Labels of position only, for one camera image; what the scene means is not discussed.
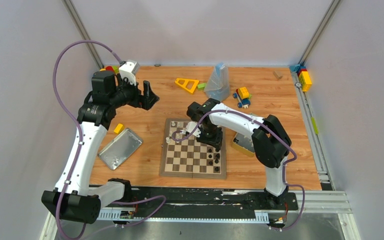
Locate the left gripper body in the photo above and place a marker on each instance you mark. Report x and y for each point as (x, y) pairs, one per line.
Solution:
(141, 98)

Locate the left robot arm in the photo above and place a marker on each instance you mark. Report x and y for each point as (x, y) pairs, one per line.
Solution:
(72, 199)

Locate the small yellow block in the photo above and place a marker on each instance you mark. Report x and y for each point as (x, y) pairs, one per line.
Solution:
(119, 128)

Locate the wooden chess board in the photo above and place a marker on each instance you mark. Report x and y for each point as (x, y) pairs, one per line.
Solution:
(189, 158)

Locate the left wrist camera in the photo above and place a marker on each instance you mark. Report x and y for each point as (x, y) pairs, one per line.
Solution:
(128, 69)

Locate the brown wooden block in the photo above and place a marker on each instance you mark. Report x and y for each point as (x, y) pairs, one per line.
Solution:
(277, 74)

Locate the silver tin lid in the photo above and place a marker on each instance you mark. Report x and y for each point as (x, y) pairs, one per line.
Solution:
(120, 148)

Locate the toy brick car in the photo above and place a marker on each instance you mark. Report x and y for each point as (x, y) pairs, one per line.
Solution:
(243, 97)

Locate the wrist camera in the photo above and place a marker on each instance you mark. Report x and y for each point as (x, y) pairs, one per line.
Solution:
(128, 69)
(192, 129)

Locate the yellow triangle block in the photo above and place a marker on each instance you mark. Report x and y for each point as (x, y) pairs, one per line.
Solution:
(189, 85)

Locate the stacked duplo bricks corner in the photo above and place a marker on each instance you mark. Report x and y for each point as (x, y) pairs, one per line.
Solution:
(303, 76)

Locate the green block by bag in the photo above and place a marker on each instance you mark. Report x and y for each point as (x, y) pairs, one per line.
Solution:
(201, 86)

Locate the colourful cylinder blocks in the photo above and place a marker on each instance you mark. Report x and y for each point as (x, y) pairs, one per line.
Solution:
(112, 68)

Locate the yellow tin with chess pieces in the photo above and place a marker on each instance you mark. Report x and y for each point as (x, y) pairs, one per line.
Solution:
(243, 145)

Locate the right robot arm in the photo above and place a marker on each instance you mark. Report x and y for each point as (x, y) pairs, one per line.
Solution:
(271, 143)

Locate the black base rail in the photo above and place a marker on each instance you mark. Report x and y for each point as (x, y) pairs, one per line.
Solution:
(199, 204)

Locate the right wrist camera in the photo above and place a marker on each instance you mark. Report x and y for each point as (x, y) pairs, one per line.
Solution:
(192, 129)

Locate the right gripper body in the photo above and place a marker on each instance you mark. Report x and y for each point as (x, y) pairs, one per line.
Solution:
(210, 134)

